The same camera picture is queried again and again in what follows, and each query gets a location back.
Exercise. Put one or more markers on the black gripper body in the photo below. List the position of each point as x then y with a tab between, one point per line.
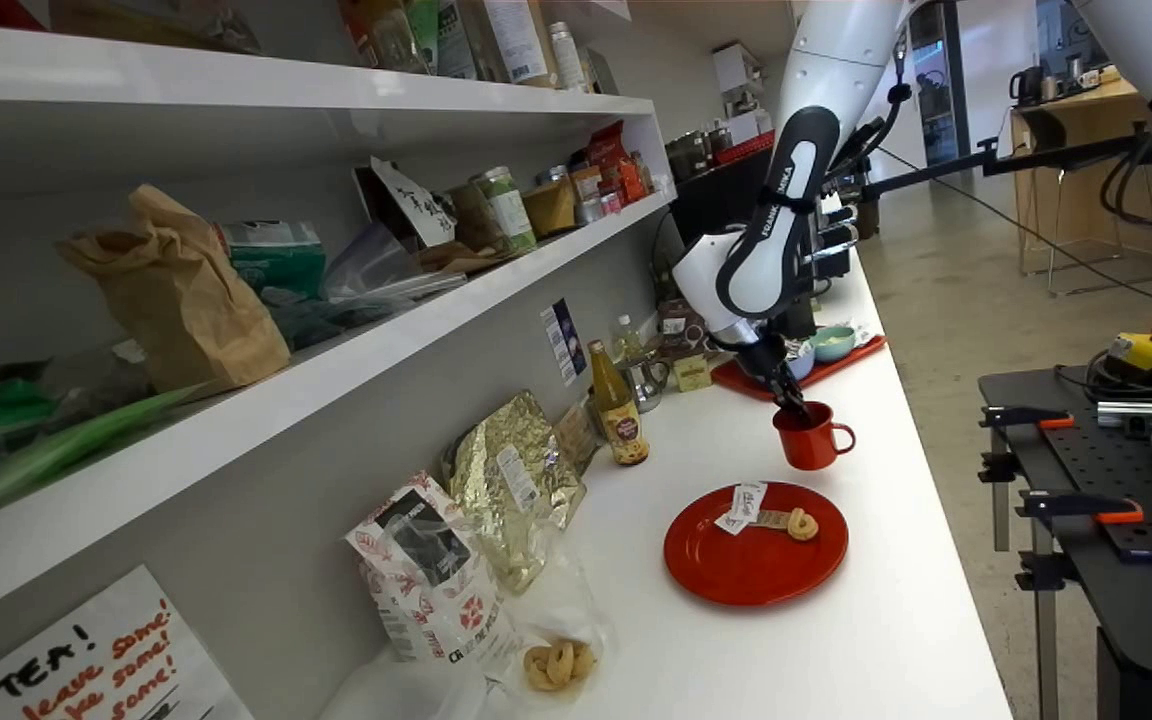
775	342

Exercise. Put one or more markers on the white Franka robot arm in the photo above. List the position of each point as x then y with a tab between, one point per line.
843	55

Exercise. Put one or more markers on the teal bowl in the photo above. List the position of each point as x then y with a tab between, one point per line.
833	342

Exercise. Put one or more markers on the red serving tray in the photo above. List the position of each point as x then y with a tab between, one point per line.
858	359

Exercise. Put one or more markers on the gold tin box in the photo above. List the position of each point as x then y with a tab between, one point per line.
689	375

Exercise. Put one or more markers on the white tea bag packet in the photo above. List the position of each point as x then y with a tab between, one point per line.
743	511

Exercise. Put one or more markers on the small tan cookie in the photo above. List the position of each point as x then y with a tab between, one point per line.
801	525

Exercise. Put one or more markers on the clear cooking oil bottle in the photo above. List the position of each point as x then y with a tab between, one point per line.
624	342

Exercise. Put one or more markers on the yellow glass bottle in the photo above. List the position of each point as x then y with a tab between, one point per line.
617	412

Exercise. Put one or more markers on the red round plate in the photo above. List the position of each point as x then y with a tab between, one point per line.
756	560

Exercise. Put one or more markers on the gold foil bag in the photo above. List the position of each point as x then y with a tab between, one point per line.
519	483

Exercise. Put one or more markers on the green lid labelled jar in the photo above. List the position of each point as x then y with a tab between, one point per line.
507	208

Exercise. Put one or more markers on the wooden drawer cabinet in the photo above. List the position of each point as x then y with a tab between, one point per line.
1080	186

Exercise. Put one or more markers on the clear plastic cookie bag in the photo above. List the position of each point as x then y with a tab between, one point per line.
536	654

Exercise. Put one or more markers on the black work table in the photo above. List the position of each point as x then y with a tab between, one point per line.
1139	560

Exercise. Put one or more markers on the white printed snack bag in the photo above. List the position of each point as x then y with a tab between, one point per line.
406	202

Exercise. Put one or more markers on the white patterned paper bag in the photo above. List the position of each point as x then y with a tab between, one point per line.
422	573

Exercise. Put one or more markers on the brown paper bag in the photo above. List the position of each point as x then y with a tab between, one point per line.
188	302

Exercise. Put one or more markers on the green plastic packets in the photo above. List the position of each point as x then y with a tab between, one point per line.
56	447

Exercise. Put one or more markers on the handwritten tea sign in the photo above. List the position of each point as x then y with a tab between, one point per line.
99	665

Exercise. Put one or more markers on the blue white wall poster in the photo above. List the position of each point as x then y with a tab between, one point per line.
564	342

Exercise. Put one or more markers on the black camera stand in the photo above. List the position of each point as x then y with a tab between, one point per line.
1002	163

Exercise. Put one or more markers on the long white wall shelf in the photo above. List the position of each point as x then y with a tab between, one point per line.
338	361

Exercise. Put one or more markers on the short white wall shelf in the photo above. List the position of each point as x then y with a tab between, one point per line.
269	94

